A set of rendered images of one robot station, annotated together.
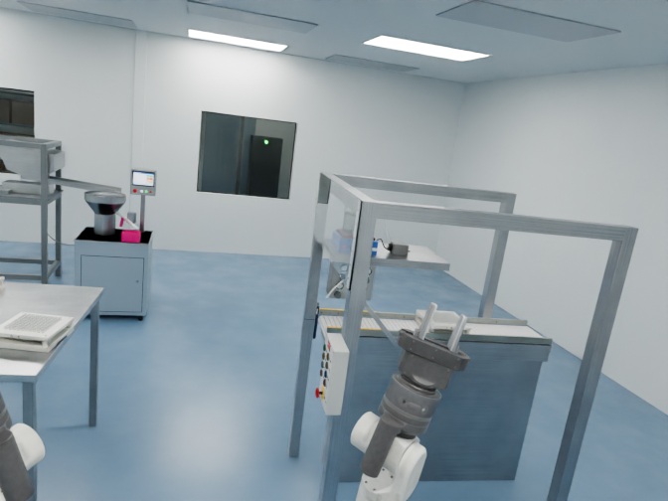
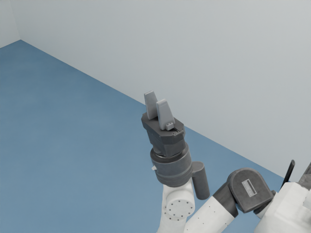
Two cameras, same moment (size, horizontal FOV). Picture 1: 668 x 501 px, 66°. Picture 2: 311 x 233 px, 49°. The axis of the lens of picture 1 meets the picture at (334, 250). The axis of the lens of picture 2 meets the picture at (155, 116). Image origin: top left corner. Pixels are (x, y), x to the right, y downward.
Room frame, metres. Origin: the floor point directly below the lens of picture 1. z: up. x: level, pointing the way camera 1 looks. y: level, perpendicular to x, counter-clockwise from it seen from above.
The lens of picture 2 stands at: (1.12, 0.24, 2.14)
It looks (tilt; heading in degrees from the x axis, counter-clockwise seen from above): 41 degrees down; 236
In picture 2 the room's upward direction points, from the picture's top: straight up
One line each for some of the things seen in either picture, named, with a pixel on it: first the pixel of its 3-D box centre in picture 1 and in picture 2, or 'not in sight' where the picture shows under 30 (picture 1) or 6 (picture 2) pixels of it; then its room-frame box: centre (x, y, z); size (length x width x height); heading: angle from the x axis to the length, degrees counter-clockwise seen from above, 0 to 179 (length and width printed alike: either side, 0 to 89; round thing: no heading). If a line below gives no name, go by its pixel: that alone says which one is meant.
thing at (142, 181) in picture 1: (142, 202); not in sight; (4.93, 1.89, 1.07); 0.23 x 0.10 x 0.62; 106
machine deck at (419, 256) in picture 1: (383, 253); not in sight; (2.76, -0.27, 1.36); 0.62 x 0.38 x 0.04; 102
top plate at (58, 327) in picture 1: (34, 325); not in sight; (2.16, 1.30, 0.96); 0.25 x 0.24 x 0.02; 3
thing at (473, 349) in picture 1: (434, 338); not in sight; (2.83, -0.65, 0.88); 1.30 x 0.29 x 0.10; 102
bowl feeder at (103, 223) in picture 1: (112, 214); not in sight; (4.77, 2.11, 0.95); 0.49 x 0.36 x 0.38; 106
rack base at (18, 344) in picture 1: (34, 335); not in sight; (2.16, 1.30, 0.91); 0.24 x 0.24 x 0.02; 3
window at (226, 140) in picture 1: (247, 156); not in sight; (7.59, 1.42, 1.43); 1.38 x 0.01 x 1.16; 106
